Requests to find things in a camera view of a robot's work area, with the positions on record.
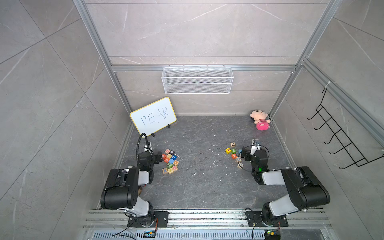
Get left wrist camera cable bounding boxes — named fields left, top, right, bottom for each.
left=136, top=132, right=151, bottom=164

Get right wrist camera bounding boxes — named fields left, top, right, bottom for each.
left=251, top=139, right=261, bottom=155

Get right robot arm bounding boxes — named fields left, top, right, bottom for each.
left=236, top=145, right=331, bottom=227

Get black wire hook rack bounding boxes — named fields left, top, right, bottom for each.
left=307, top=88, right=384, bottom=170

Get white wire mesh basket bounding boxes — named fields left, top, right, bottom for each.
left=162, top=67, right=234, bottom=95

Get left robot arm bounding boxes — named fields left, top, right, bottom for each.
left=100, top=151, right=163, bottom=221

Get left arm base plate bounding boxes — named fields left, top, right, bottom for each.
left=127, top=211, right=170, bottom=228

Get whiteboard with yellow frame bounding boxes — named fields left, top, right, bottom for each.
left=130, top=97, right=177, bottom=136

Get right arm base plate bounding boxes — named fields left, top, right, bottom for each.
left=244, top=209, right=289, bottom=228

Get blue letter block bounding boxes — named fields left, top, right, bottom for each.
left=169, top=155, right=178, bottom=164

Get pink plush doll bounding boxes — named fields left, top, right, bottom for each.
left=250, top=110, right=271, bottom=131

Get aluminium rail front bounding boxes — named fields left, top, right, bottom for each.
left=80, top=209, right=333, bottom=230

